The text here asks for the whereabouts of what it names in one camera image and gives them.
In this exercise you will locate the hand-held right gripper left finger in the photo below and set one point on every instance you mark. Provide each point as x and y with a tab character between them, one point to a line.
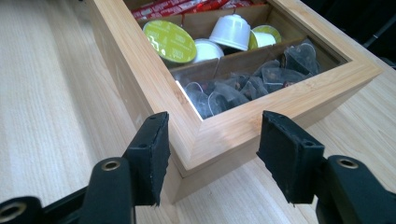
151	158

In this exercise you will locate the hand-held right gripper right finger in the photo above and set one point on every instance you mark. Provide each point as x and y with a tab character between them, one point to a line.
289	155

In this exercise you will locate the wooden tea box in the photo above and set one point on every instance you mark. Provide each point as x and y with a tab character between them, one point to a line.
249	124

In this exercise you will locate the pile of dark tea bags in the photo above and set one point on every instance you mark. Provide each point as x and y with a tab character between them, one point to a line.
236	88

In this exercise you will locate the green lid coffee capsule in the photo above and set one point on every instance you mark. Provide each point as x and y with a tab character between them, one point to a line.
264	39
169	41

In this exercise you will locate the white coffee capsule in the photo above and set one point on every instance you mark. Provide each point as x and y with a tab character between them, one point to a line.
208	50
232	31

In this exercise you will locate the stack of red packets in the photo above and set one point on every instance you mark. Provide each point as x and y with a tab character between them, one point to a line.
174	9

